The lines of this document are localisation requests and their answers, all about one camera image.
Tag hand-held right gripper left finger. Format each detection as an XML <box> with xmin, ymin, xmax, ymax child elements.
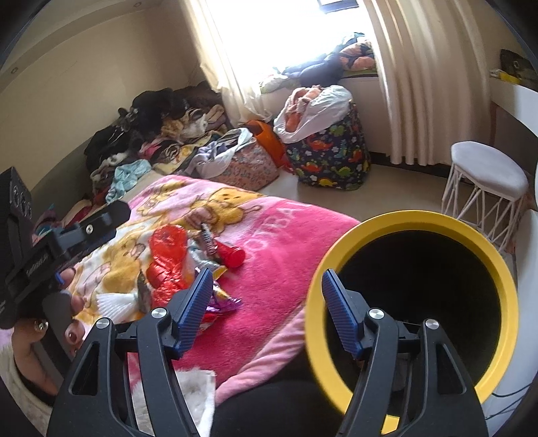
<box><xmin>46</xmin><ymin>268</ymin><xmax>215</xmax><ymax>437</ymax></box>

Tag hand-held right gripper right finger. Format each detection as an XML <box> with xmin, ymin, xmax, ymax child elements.
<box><xmin>321</xmin><ymin>269</ymin><xmax>490</xmax><ymax>437</ymax></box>

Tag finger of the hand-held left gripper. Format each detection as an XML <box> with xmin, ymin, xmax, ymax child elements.
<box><xmin>54</xmin><ymin>200</ymin><xmax>132</xmax><ymax>260</ymax></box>

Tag brown chocolate bar wrapper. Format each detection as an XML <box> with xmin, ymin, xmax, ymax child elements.
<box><xmin>199</xmin><ymin>223</ymin><xmax>222</xmax><ymax>258</ymax></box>

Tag yellow-rimmed black bin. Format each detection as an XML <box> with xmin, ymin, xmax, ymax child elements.
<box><xmin>305</xmin><ymin>211</ymin><xmax>520</xmax><ymax>435</ymax></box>

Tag person's left forearm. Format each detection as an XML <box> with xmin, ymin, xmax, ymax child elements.
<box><xmin>0</xmin><ymin>340</ymin><xmax>54</xmax><ymax>437</ymax></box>

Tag person's left hand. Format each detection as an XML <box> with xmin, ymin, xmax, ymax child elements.
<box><xmin>11</xmin><ymin>269</ymin><xmax>91</xmax><ymax>380</ymax></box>

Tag small clear candy wrapper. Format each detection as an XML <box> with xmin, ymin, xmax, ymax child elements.
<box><xmin>204</xmin><ymin>289</ymin><xmax>243</xmax><ymax>321</ymax></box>

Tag gold and silver wrapper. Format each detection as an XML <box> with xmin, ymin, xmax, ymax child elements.
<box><xmin>187</xmin><ymin>241</ymin><xmax>228</xmax><ymax>280</ymax></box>

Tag red plastic tube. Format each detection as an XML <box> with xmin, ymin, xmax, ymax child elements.
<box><xmin>216</xmin><ymin>244</ymin><xmax>246</xmax><ymax>270</ymax></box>

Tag red plastic wrapper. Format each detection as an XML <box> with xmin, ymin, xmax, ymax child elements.
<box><xmin>145</xmin><ymin>225</ymin><xmax>199</xmax><ymax>309</ymax></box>

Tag pink printed blanket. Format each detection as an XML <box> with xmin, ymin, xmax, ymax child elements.
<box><xmin>63</xmin><ymin>174</ymin><xmax>363</xmax><ymax>405</ymax></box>

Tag white pleated paper liner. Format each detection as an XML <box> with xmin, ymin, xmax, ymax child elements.
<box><xmin>96</xmin><ymin>292</ymin><xmax>139</xmax><ymax>317</ymax></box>

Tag white fuzzy garment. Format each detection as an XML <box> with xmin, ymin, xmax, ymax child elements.
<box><xmin>128</xmin><ymin>365</ymin><xmax>218</xmax><ymax>437</ymax></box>

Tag pile of clothes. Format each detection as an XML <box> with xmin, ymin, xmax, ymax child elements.
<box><xmin>34</xmin><ymin>81</ymin><xmax>257</xmax><ymax>236</ymax></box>

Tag person's black pants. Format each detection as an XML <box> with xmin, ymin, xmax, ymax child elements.
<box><xmin>210</xmin><ymin>352</ymin><xmax>367</xmax><ymax>437</ymax></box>

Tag pink floral bag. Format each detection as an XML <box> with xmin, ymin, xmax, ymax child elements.
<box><xmin>219</xmin><ymin>141</ymin><xmax>280</xmax><ymax>190</ymax></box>

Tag dinosaur print laundry bin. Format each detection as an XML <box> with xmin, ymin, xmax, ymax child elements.
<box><xmin>288</xmin><ymin>103</ymin><xmax>371</xmax><ymax>192</ymax></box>

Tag orange bag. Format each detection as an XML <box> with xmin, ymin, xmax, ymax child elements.
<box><xmin>246</xmin><ymin>120</ymin><xmax>292</xmax><ymax>169</ymax></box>

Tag white plastic bag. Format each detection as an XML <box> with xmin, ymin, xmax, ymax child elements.
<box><xmin>273</xmin><ymin>84</ymin><xmax>354</xmax><ymax>144</ymax></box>

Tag sheer white curtain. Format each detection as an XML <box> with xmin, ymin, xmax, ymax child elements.
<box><xmin>181</xmin><ymin>0</ymin><xmax>295</xmax><ymax>127</ymax></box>

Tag white stool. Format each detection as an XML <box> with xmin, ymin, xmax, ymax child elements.
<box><xmin>441</xmin><ymin>141</ymin><xmax>530</xmax><ymax>253</ymax></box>

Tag pink and orange clothes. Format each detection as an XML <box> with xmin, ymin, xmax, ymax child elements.
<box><xmin>283</xmin><ymin>86</ymin><xmax>325</xmax><ymax>132</ymax></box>

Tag cream curtain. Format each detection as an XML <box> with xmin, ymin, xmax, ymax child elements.
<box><xmin>361</xmin><ymin>0</ymin><xmax>493</xmax><ymax>167</ymax></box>

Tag dark and orange clothes heap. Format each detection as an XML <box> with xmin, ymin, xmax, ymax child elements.
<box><xmin>258</xmin><ymin>31</ymin><xmax>378</xmax><ymax>95</ymax></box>

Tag window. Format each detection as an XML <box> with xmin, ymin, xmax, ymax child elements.
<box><xmin>223</xmin><ymin>0</ymin><xmax>376</xmax><ymax>73</ymax></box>

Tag white desk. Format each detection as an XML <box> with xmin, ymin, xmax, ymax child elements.
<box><xmin>490</xmin><ymin>78</ymin><xmax>538</xmax><ymax>140</ymax></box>

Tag yellow flat item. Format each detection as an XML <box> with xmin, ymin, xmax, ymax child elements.
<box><xmin>490</xmin><ymin>68</ymin><xmax>523</xmax><ymax>83</ymax></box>

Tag dark patterned pouch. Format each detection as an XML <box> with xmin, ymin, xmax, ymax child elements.
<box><xmin>500</xmin><ymin>48</ymin><xmax>535</xmax><ymax>81</ymax></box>

